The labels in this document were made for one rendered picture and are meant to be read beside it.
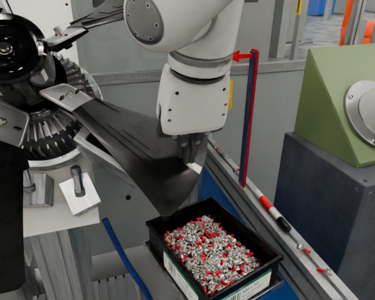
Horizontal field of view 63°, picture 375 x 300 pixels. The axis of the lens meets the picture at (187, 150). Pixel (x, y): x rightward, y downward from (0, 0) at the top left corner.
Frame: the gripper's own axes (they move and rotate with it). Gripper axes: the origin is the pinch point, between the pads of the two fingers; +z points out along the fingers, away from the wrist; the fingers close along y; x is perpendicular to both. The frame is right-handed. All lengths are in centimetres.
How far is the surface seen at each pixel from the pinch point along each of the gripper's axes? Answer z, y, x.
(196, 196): 57, -18, -31
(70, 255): 44, 25, -10
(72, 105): -4.6, 17.4, -9.2
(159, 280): 120, -6, -29
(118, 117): -2.1, 10.2, -7.9
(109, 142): -2.8, 12.4, -1.1
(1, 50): -12.4, 25.9, -13.3
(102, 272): 124, 22, -42
